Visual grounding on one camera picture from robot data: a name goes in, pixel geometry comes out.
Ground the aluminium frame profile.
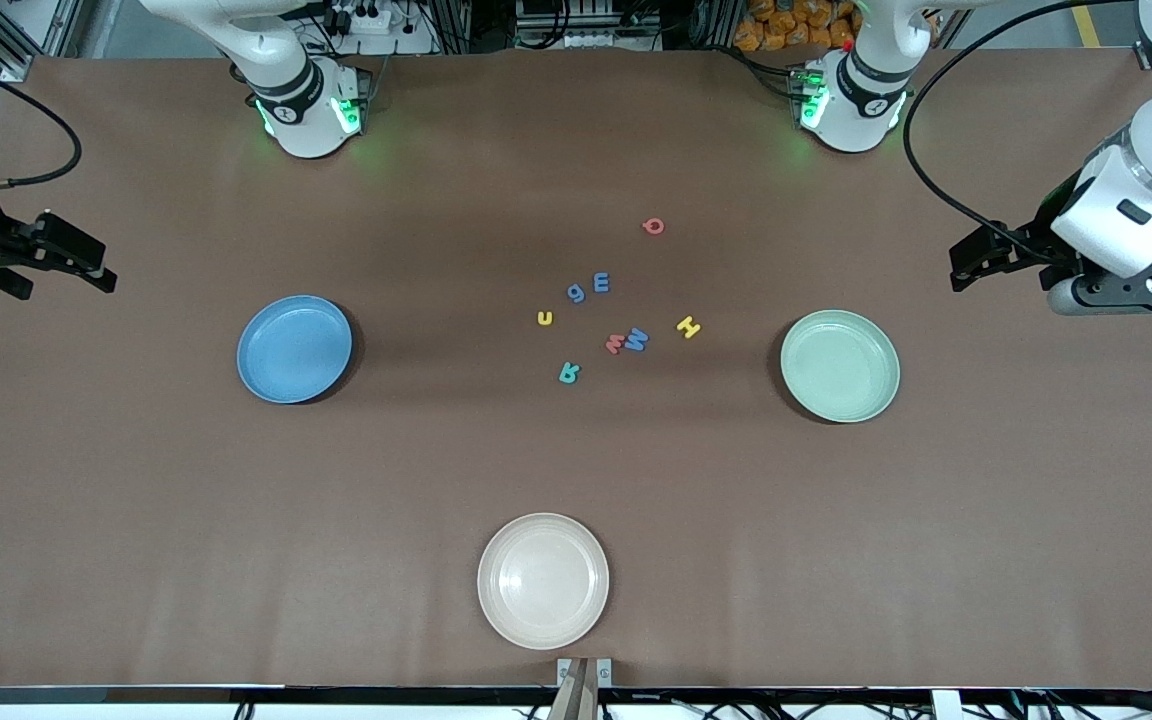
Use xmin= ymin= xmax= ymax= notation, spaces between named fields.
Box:
xmin=0 ymin=0 xmax=72 ymax=81

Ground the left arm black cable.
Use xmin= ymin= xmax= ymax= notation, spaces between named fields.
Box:
xmin=902 ymin=0 xmax=1142 ymax=266

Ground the blue plate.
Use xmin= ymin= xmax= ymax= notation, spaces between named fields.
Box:
xmin=236 ymin=294 xmax=354 ymax=405

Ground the beige plate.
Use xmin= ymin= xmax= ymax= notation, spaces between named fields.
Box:
xmin=477 ymin=512 xmax=611 ymax=651

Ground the light green plate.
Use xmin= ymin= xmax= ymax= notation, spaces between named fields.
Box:
xmin=779 ymin=309 xmax=902 ymax=424

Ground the dark equipment rack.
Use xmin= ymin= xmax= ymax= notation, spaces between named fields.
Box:
xmin=436 ymin=0 xmax=737 ymax=53

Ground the paper table cover sheet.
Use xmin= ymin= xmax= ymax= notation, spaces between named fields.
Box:
xmin=0 ymin=48 xmax=1152 ymax=691

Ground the metal mounting bracket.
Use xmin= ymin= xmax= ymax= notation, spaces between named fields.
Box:
xmin=557 ymin=657 xmax=613 ymax=689

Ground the white power strip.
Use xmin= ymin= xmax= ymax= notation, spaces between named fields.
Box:
xmin=328 ymin=3 xmax=395 ymax=33
xmin=518 ymin=28 xmax=599 ymax=49

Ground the orange packaged items pile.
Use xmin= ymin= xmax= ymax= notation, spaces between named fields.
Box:
xmin=733 ymin=0 xmax=862 ymax=53

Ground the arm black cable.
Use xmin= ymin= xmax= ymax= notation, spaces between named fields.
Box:
xmin=0 ymin=55 xmax=84 ymax=191
xmin=902 ymin=0 xmax=1142 ymax=266

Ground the brown camera mount post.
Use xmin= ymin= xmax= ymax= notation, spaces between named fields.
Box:
xmin=546 ymin=660 xmax=600 ymax=720

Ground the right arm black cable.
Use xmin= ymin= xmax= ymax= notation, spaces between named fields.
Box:
xmin=0 ymin=55 xmax=84 ymax=191

